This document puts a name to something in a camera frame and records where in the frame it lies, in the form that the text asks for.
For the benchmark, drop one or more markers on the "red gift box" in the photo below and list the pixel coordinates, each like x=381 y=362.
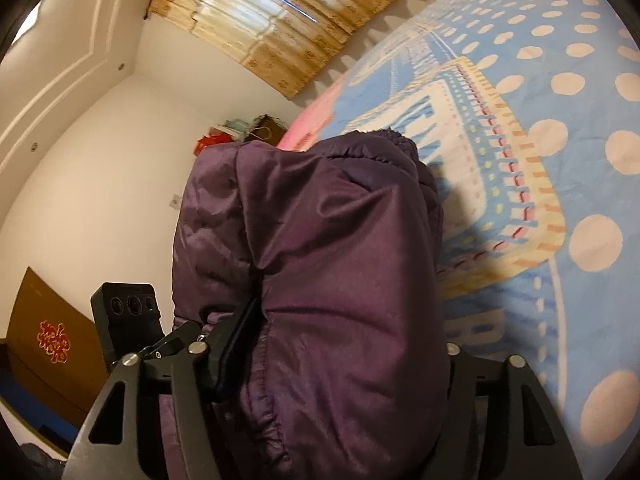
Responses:
x=213 y=137

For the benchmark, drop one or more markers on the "dark wooden desk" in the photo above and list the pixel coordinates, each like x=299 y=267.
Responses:
x=266 y=128

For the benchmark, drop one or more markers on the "purple padded hooded jacket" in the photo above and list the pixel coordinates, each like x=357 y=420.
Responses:
x=349 y=375

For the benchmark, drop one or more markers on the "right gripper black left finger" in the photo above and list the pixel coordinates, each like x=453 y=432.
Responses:
x=155 y=412

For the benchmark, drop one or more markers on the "blue polka dot bed sheet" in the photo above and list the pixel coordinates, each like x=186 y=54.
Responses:
x=527 y=112

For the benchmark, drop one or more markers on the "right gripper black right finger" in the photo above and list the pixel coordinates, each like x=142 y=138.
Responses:
x=500 y=424

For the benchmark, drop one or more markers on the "pink knitted blanket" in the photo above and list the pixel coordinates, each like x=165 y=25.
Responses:
x=306 y=128

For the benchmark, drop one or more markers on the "beige patterned window curtain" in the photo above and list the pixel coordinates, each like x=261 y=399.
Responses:
x=285 y=43

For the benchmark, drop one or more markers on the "brown wooden wardrobe door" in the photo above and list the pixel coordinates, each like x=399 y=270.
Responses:
x=54 y=351

